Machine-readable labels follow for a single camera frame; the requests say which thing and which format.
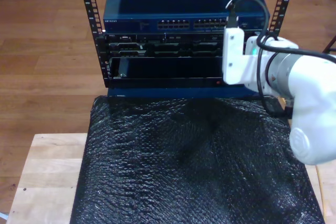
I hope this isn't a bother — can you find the black bubble mat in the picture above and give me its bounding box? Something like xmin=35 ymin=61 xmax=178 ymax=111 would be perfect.
xmin=71 ymin=94 xmax=324 ymax=224

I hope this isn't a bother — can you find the blue metal box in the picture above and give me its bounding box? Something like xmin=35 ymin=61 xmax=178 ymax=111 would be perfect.
xmin=107 ymin=86 xmax=265 ymax=99

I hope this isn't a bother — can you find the black rack shelf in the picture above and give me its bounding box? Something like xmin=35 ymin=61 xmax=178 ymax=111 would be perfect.
xmin=106 ymin=56 xmax=227 ymax=88

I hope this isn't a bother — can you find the black rack server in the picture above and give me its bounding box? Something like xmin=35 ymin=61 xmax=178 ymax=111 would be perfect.
xmin=103 ymin=31 xmax=268 ymax=58

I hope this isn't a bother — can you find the black metal rack frame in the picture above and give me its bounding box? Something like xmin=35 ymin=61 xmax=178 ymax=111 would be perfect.
xmin=77 ymin=0 xmax=299 ymax=90

